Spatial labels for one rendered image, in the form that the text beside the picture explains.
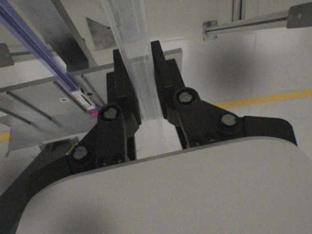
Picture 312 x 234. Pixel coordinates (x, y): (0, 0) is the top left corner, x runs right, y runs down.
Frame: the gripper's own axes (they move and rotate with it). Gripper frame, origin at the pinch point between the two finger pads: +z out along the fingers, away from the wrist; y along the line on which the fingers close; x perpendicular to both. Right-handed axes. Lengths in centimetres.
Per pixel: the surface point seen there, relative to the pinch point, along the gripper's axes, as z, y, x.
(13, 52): 35.2, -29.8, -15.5
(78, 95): 13.1, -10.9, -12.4
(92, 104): 13.8, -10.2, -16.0
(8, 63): 30.6, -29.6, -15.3
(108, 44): 82, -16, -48
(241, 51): 72, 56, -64
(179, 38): 80, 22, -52
